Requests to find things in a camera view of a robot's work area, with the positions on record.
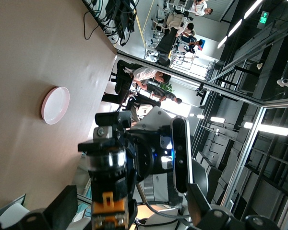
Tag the white security camera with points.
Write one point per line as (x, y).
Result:
(286, 82)

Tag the ceiling strip light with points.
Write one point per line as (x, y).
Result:
(222, 43)
(253, 9)
(234, 27)

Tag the person in blue top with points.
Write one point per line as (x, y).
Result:
(194, 43)

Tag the person in white shirt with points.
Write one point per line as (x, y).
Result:
(144, 73)
(201, 8)

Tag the person in striped shirt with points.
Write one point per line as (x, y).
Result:
(163, 92)

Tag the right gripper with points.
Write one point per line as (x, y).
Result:
(146, 155)

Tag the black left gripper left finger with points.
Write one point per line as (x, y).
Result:
(62, 206)

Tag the green potted plant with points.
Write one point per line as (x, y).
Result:
(168, 87)

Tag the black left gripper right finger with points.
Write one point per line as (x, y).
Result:
(199, 206)

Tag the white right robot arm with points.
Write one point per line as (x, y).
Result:
(199, 182)

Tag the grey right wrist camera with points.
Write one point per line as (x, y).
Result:
(180, 153)

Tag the white round plate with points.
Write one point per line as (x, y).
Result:
(55, 105)

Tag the white lidded plastic box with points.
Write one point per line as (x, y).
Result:
(12, 213)

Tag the beige office chair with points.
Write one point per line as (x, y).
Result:
(172, 20)

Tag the green exit sign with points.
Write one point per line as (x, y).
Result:
(264, 17)

